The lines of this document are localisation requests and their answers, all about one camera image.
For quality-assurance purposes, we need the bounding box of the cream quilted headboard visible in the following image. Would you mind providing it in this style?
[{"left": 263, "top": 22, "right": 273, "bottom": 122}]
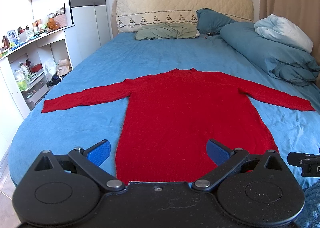
[{"left": 116, "top": 0, "right": 254, "bottom": 33}]

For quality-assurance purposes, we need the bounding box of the red knit sweater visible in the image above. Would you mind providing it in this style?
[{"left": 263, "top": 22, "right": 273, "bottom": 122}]
[{"left": 42, "top": 69, "right": 312, "bottom": 183}]

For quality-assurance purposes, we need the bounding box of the white shelf desk unit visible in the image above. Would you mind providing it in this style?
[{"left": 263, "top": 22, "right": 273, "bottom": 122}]
[{"left": 1, "top": 24, "right": 81, "bottom": 119}]

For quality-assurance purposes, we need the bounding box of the teal rolled duvet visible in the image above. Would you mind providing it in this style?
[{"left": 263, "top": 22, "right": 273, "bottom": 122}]
[{"left": 220, "top": 22, "right": 319, "bottom": 86}]

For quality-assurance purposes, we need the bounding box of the orange teddy bear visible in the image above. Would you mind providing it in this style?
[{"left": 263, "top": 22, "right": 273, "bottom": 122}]
[{"left": 47, "top": 18, "right": 61, "bottom": 31}]

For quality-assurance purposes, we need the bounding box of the light blue white blanket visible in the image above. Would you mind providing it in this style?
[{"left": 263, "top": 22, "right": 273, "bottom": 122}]
[{"left": 254, "top": 14, "right": 313, "bottom": 54}]

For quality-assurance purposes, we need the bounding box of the blue bed sheet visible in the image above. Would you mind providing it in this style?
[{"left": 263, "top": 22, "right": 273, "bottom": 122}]
[{"left": 9, "top": 33, "right": 319, "bottom": 184}]

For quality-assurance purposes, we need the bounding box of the green pillow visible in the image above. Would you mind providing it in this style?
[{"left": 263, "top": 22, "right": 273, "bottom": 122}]
[{"left": 135, "top": 23, "right": 200, "bottom": 41}]

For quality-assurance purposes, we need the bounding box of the dark teal pillow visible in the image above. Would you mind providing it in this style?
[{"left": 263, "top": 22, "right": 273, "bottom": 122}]
[{"left": 196, "top": 8, "right": 236, "bottom": 36}]

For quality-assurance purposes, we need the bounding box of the pink basket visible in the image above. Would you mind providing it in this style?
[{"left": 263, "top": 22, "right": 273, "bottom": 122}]
[{"left": 54, "top": 14, "right": 68, "bottom": 28}]

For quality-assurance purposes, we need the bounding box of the white grey wardrobe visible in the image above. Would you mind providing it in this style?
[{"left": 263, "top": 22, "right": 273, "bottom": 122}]
[{"left": 66, "top": 0, "right": 111, "bottom": 68}]

